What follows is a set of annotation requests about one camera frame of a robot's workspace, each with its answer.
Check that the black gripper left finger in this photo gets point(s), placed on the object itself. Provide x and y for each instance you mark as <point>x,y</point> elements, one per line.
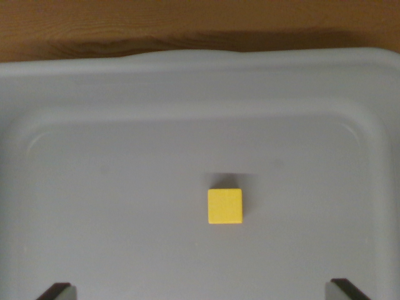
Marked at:
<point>59,292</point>

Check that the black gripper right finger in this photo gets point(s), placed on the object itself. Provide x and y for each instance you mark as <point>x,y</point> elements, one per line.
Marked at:
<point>340,291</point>

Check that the yellow cube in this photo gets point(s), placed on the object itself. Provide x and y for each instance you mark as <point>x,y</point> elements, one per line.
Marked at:
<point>225,206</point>

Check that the grey plastic bin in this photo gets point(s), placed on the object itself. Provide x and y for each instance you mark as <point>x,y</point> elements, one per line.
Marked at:
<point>125,187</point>

